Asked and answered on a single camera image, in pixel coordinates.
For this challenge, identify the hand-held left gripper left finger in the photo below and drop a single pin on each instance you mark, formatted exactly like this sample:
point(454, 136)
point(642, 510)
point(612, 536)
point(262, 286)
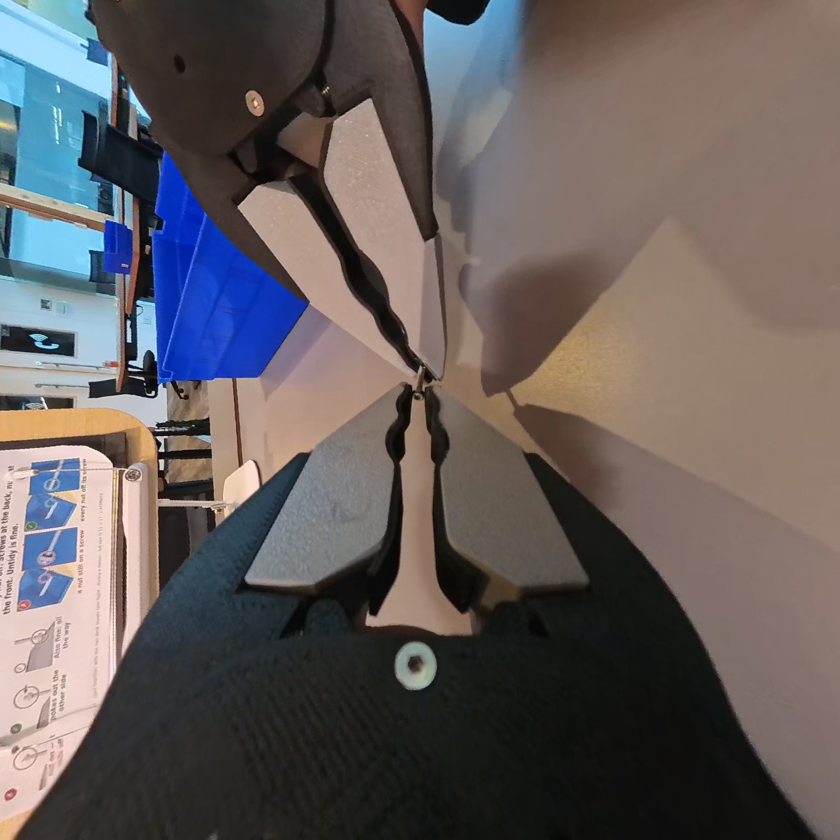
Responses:
point(321, 518)

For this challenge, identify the large blue plastic bin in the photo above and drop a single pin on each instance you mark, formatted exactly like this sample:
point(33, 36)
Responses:
point(223, 308)

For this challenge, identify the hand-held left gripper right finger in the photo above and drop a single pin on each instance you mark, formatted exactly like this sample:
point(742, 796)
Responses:
point(505, 518)

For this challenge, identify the small blue plastic bin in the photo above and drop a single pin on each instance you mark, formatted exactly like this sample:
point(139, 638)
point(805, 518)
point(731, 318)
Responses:
point(118, 246)

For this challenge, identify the printed instruction sheet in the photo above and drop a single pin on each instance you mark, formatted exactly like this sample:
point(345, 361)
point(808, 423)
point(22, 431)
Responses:
point(59, 590)

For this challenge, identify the black wall sign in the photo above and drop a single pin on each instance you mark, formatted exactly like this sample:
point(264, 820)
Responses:
point(39, 339)

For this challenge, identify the small metal screw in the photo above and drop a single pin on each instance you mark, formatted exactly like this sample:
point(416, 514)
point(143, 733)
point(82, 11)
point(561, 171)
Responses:
point(419, 386)

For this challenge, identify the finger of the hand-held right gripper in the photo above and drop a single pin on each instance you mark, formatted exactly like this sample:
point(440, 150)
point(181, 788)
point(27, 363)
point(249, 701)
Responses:
point(295, 243)
point(374, 197)

